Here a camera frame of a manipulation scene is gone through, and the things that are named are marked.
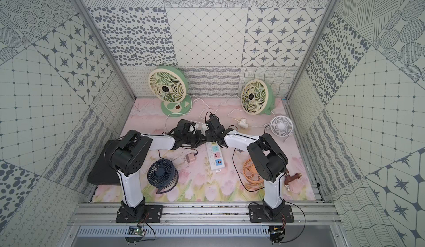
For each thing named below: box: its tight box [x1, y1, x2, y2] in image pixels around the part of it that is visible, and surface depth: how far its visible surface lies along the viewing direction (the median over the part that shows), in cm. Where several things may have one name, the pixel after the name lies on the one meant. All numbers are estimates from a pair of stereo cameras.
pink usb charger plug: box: [185, 152, 196, 163], surface depth 92 cm
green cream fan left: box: [148, 65, 193, 118], surface depth 95 cm
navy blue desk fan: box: [147, 158, 179, 195], surface depth 80 cm
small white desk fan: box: [267, 115, 294, 143], surface depth 97 cm
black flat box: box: [87, 144, 121, 186], surface depth 83 cm
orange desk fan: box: [243, 158, 265, 190], surface depth 80 cm
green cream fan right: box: [240, 78, 276, 116], surface depth 103 cm
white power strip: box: [205, 141, 226, 173], surface depth 92 cm
